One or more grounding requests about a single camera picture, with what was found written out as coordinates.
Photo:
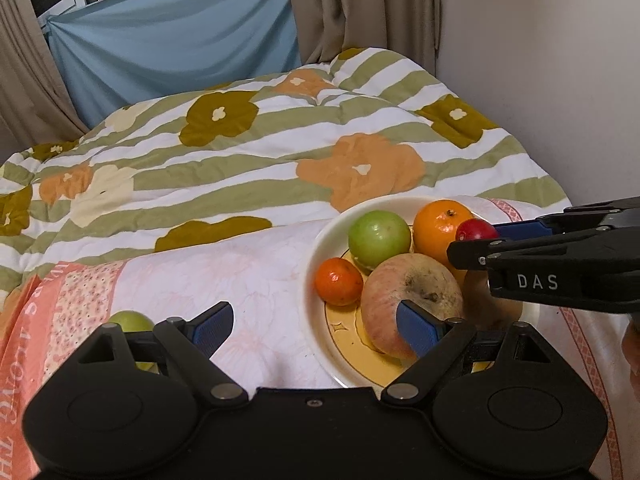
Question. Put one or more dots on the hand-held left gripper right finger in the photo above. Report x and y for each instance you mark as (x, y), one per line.
(417, 328)

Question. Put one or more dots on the floral striped quilt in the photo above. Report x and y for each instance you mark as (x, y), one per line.
(250, 160)

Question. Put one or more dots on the blue sheet curtain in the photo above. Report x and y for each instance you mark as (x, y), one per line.
(175, 45)

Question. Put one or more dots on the green apple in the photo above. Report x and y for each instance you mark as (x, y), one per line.
(130, 321)
(380, 237)

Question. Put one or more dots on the small red tomato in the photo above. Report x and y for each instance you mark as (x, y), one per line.
(472, 230)

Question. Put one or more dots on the large orange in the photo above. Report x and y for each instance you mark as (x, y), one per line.
(435, 232)

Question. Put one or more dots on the person's right hand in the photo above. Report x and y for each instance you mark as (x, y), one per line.
(632, 355)

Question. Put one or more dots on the small tangerine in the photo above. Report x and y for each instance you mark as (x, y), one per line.
(337, 282)

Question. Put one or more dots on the red yellow apple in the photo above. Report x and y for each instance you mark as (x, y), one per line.
(415, 280)

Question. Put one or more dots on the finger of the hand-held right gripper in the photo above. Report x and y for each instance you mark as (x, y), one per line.
(520, 230)
(465, 255)

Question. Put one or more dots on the pink floral cloth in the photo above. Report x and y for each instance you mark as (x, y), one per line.
(240, 280)

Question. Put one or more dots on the cream cartoon plate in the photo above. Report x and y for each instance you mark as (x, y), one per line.
(330, 237)

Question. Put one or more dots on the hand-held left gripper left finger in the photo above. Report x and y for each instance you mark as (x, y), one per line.
(215, 328)

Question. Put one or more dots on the beige curtain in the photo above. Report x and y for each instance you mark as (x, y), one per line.
(30, 85)
(360, 5)

